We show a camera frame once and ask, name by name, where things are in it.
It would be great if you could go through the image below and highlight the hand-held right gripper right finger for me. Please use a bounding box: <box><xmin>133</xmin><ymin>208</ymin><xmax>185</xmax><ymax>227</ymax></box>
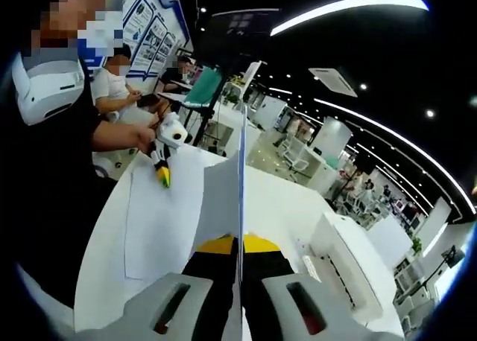
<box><xmin>241</xmin><ymin>233</ymin><xmax>405</xmax><ymax>341</ymax></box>

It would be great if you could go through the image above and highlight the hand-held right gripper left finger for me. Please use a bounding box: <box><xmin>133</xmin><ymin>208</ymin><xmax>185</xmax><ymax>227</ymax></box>
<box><xmin>76</xmin><ymin>235</ymin><xmax>239</xmax><ymax>341</ymax></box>

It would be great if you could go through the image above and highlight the single white printing paper sheet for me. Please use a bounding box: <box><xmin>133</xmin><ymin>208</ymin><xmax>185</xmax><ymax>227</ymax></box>
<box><xmin>124</xmin><ymin>147</ymin><xmax>224</xmax><ymax>281</ymax></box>

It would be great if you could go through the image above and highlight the person's left hand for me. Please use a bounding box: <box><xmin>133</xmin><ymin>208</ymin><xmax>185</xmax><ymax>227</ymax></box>
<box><xmin>136</xmin><ymin>127</ymin><xmax>158</xmax><ymax>152</ymax></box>

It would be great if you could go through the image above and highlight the teal board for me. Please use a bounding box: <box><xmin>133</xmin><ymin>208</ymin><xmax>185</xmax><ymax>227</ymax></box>
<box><xmin>188</xmin><ymin>66</ymin><xmax>223</xmax><ymax>107</ymax></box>

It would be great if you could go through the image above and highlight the green potted plant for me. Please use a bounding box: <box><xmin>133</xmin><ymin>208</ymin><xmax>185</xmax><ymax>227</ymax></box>
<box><xmin>223</xmin><ymin>83</ymin><xmax>239</xmax><ymax>104</ymax></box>

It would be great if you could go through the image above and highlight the white printer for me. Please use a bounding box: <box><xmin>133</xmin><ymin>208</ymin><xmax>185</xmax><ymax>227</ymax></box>
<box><xmin>309</xmin><ymin>210</ymin><xmax>398</xmax><ymax>319</ymax></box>

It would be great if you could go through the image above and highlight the person's black shirt torso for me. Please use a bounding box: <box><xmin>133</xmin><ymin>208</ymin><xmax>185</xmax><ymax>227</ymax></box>
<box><xmin>0</xmin><ymin>57</ymin><xmax>124</xmax><ymax>308</ymax></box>

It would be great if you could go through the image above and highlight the large black monitor on stand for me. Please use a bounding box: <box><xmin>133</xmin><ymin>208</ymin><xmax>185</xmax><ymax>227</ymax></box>
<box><xmin>193</xmin><ymin>8</ymin><xmax>281</xmax><ymax>148</ymax></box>

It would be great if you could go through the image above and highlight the white office chair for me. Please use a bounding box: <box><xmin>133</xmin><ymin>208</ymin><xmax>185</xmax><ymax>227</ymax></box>
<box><xmin>281</xmin><ymin>136</ymin><xmax>310</xmax><ymax>174</ymax></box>

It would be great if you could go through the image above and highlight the white chest-worn device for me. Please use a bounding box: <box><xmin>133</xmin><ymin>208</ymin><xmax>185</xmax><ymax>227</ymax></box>
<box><xmin>10</xmin><ymin>52</ymin><xmax>86</xmax><ymax>126</ymax></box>

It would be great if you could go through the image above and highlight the ceiling air conditioner unit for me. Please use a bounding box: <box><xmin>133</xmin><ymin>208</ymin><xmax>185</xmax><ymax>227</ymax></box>
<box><xmin>308</xmin><ymin>66</ymin><xmax>358</xmax><ymax>98</ymax></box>

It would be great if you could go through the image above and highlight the small black tilted monitor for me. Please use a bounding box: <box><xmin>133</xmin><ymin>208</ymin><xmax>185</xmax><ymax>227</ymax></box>
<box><xmin>441</xmin><ymin>246</ymin><xmax>467</xmax><ymax>270</ymax></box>

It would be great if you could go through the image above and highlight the long ceiling light strip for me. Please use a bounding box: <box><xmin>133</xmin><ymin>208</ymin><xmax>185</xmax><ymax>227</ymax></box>
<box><xmin>270</xmin><ymin>0</ymin><xmax>429</xmax><ymax>36</ymax></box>
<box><xmin>315</xmin><ymin>98</ymin><xmax>477</xmax><ymax>215</ymax></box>

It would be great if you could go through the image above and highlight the blue white wall poster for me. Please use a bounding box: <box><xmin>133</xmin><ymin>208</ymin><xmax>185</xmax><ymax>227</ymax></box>
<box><xmin>122</xmin><ymin>0</ymin><xmax>191</xmax><ymax>81</ymax></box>

